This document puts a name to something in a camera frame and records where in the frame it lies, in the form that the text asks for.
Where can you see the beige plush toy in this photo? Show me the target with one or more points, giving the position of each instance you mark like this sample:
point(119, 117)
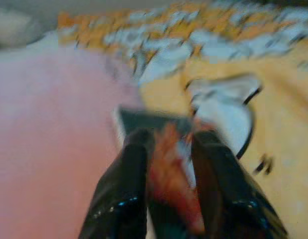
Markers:
point(12, 27)

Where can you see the white bed sheet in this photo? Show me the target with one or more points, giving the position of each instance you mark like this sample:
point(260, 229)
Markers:
point(19, 53)

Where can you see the yellow egg print duvet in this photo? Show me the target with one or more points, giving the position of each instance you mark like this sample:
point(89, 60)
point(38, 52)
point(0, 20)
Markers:
point(280, 112)

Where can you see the red printed flat pack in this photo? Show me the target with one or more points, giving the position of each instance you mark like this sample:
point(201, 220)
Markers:
point(168, 174)

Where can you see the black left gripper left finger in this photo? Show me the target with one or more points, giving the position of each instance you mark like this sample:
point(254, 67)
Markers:
point(121, 189)

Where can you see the pink cat print pillow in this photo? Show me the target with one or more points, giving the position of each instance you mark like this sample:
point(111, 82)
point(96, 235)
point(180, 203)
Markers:
point(44, 137)

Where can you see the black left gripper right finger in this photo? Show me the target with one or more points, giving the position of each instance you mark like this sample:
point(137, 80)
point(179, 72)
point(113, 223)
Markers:
point(228, 194)

